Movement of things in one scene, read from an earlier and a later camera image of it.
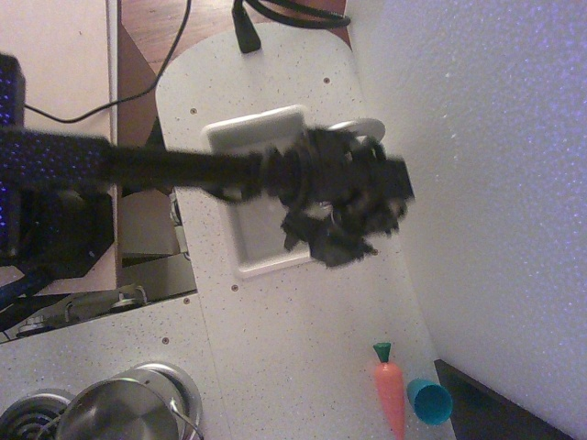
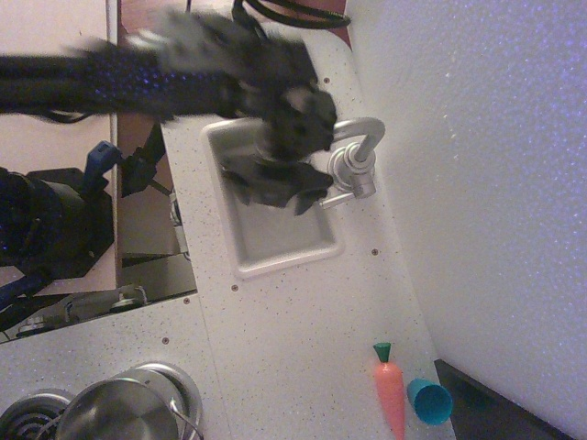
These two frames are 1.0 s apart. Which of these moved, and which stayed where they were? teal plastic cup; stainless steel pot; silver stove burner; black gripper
Moved: black gripper
Stayed: stainless steel pot; teal plastic cup; silver stove burner
